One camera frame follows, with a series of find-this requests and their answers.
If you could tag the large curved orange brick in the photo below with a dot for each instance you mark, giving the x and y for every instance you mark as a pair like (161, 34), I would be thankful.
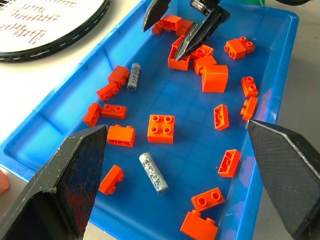
(215, 78)

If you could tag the pink rounded object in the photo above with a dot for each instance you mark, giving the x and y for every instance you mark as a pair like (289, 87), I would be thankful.
(3, 183)

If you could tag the square four-stud orange brick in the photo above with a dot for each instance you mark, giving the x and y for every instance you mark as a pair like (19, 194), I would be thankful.
(160, 128)

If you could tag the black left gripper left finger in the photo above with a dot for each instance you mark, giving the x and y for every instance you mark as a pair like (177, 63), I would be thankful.
(62, 180)

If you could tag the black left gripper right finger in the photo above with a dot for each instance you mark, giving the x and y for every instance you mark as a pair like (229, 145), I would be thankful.
(287, 175)

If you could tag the blue plastic bin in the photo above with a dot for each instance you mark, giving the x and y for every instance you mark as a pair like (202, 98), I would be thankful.
(190, 160)

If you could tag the grey battery, small black print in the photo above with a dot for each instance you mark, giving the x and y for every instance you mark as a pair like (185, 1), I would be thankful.
(133, 76)

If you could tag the green plastic bin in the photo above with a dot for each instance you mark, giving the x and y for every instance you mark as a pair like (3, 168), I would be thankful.
(261, 2)

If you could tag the grey battery, large black print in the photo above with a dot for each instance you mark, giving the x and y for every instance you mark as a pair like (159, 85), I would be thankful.
(153, 173)

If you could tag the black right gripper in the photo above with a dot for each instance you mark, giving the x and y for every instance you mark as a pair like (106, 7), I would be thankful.
(203, 5)

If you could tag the orange toy brick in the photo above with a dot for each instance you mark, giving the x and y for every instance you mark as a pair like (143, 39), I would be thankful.
(207, 198)
(111, 180)
(228, 163)
(198, 226)
(249, 86)
(113, 111)
(121, 136)
(118, 75)
(157, 27)
(175, 63)
(92, 114)
(221, 117)
(184, 27)
(236, 51)
(203, 64)
(250, 108)
(107, 91)
(171, 23)
(249, 46)
(203, 52)

